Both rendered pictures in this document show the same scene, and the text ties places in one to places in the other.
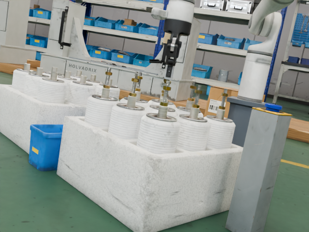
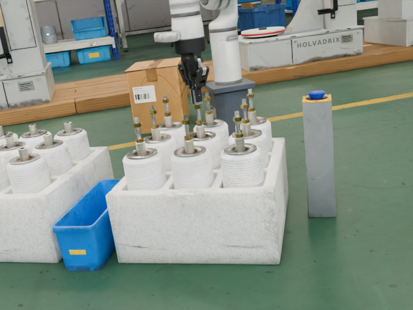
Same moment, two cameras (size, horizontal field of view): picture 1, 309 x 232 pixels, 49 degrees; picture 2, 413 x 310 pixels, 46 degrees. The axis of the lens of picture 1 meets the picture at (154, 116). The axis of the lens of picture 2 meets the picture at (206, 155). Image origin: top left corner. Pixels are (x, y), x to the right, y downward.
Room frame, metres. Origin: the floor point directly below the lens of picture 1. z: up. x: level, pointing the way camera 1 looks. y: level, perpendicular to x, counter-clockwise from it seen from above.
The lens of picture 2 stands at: (-0.06, 0.59, 0.60)
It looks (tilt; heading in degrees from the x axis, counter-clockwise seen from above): 18 degrees down; 329
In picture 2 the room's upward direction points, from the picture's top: 7 degrees counter-clockwise
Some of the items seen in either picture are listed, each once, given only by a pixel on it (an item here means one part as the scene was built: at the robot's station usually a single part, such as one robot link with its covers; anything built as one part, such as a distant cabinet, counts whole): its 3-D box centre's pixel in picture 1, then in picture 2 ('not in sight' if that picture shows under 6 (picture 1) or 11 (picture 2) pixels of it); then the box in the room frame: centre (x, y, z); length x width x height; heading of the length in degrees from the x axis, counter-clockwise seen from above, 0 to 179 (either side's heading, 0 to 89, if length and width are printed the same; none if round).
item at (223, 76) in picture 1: (223, 75); (49, 34); (5.60, -0.98, 0.35); 0.16 x 0.15 x 0.19; 70
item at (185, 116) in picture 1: (193, 118); (247, 134); (0.89, -0.10, 0.25); 0.08 x 0.08 x 0.01
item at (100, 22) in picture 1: (109, 24); not in sight; (6.42, 1.11, 0.90); 0.50 x 0.38 x 0.21; 161
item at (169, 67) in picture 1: (169, 67); (199, 91); (0.95, -0.02, 0.37); 0.03 x 0.01 x 0.05; 176
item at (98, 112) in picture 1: (100, 129); (147, 189); (0.97, 0.15, 0.16); 0.10 x 0.10 x 0.18
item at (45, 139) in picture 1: (77, 145); (101, 221); (1.11, 0.24, 0.06); 0.30 x 0.11 x 0.12; 135
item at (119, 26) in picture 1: (130, 26); not in sight; (6.26, 0.71, 0.90); 0.50 x 0.38 x 0.21; 161
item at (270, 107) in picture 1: (272, 108); (316, 95); (0.82, -0.28, 0.32); 0.04 x 0.04 x 0.02
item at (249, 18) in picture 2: not in sight; (262, 23); (4.55, -3.13, 0.19); 0.50 x 0.41 x 0.37; 165
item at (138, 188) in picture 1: (152, 162); (208, 195); (0.97, -0.02, 0.09); 0.39 x 0.39 x 0.18; 45
